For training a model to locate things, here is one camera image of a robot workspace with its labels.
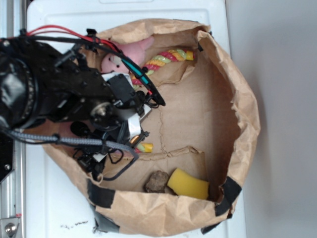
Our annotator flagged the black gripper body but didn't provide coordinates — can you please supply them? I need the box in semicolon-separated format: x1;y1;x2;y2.
70;72;151;174

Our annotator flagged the multicolored twisted rope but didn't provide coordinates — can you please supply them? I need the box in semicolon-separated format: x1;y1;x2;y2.
129;49;195;154

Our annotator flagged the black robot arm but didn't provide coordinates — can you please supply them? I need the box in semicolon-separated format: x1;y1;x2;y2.
0;36;151;176

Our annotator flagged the pink plush toy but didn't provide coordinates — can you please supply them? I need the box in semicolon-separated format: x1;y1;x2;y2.
101;36;155;73

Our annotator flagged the grey brown rock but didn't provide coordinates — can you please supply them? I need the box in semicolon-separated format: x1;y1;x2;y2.
144;171;169;193

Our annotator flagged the brown paper bag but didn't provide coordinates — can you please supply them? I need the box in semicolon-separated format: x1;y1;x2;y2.
44;19;261;237

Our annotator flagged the yellow sponge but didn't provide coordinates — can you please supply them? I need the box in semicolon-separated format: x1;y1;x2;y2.
167;168;209;200

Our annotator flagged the grey braided cable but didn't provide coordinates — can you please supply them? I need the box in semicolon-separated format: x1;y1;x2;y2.
0;126;140;181

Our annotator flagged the red and black wire bundle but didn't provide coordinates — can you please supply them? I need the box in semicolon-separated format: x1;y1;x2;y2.
19;24;166;107

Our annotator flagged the aluminium frame rail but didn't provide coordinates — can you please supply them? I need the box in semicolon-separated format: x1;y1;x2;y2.
0;0;28;238

